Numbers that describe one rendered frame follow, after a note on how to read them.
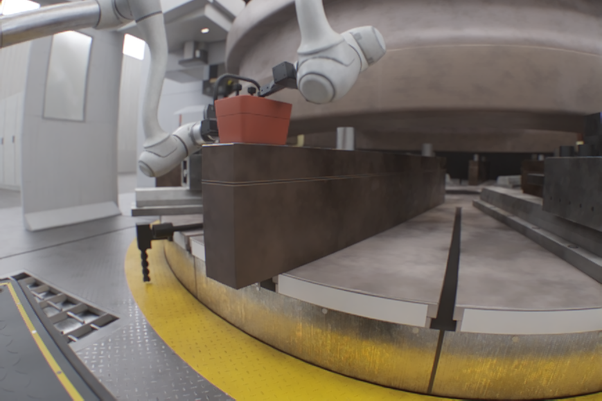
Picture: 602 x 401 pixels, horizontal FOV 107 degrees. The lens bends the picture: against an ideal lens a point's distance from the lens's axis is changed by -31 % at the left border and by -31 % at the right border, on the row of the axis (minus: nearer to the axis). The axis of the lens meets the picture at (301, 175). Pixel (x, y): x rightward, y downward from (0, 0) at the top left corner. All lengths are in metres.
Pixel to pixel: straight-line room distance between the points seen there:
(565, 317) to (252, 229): 0.84
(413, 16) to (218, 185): 1.16
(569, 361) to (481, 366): 0.27
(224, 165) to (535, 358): 0.96
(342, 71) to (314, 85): 0.06
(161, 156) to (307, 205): 0.51
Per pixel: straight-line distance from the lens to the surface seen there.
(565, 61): 1.46
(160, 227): 1.49
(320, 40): 0.65
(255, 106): 0.85
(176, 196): 2.06
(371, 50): 0.77
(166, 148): 1.11
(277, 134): 0.91
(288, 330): 1.09
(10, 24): 1.11
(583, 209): 1.16
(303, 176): 0.98
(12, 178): 8.44
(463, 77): 1.31
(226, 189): 0.81
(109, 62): 4.19
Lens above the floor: 0.64
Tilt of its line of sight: 3 degrees down
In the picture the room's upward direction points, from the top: 1 degrees clockwise
